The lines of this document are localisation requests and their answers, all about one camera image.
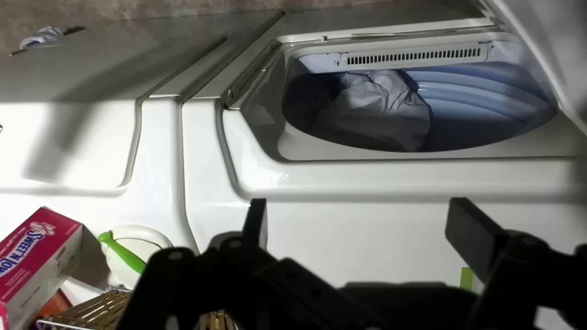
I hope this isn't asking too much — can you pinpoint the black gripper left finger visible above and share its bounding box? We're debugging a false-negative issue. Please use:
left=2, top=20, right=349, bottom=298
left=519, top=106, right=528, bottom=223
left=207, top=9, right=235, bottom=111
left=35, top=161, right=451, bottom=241
left=242, top=197, right=268, bottom=247

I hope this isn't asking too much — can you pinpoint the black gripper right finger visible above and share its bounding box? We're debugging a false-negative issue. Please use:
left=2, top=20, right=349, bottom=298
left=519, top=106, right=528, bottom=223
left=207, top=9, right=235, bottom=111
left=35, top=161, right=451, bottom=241
left=444, top=197, right=508, bottom=282

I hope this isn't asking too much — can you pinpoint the white washing machine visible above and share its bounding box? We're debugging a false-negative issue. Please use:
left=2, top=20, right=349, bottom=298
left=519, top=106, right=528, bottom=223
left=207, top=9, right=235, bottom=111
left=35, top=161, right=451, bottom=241
left=178, top=0, right=587, bottom=284

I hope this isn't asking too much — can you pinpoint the blue grey laundry cloth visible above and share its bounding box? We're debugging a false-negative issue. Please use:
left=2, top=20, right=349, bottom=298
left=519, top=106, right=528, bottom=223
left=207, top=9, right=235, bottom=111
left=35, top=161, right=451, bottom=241
left=283, top=71, right=431, bottom=152

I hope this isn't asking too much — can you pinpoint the wicker basket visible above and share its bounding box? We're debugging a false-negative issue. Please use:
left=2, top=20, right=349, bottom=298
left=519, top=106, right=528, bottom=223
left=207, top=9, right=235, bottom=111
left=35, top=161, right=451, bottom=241
left=33, top=289, right=130, bottom=330

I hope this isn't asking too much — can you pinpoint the white dryer machine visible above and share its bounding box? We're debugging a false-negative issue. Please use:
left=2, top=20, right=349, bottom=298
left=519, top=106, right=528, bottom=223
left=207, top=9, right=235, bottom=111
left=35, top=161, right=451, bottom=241
left=0, top=10, right=281, bottom=245

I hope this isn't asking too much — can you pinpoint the pink cardboard box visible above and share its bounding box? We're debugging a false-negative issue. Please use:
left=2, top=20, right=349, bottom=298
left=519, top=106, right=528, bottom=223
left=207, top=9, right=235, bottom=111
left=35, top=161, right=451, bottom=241
left=0, top=207, right=83, bottom=330

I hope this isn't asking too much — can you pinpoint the green brush handle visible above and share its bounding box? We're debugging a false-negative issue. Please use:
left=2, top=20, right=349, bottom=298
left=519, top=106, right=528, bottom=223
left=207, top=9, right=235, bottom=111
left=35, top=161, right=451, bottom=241
left=99, top=230, right=145, bottom=273

